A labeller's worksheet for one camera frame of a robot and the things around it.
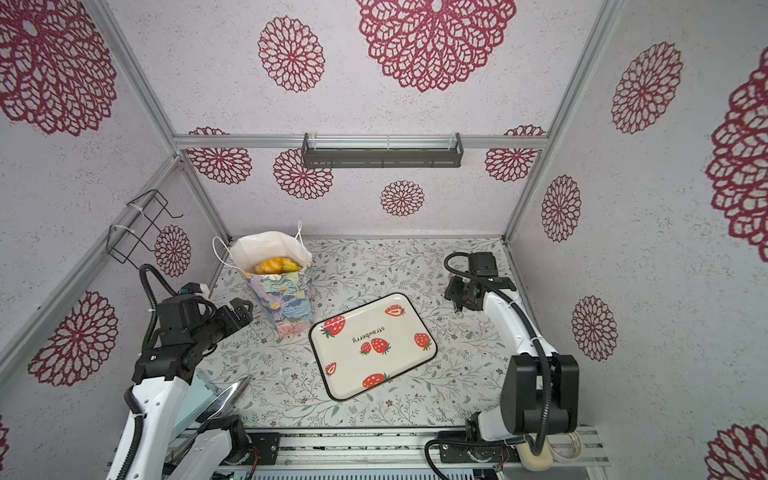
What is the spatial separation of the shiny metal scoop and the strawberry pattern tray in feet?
0.72

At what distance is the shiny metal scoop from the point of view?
2.66 feet

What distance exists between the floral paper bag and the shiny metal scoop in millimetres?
171

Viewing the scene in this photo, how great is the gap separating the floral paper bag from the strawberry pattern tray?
0.28 ft

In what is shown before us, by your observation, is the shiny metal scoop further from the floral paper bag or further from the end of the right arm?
the end of the right arm

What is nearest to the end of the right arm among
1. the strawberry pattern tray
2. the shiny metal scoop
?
the strawberry pattern tray

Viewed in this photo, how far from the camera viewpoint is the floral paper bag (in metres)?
→ 0.80

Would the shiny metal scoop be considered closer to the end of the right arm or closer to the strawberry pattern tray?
the strawberry pattern tray

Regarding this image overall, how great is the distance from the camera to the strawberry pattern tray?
34.2 inches

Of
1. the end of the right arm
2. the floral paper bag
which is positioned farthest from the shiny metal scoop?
the end of the right arm
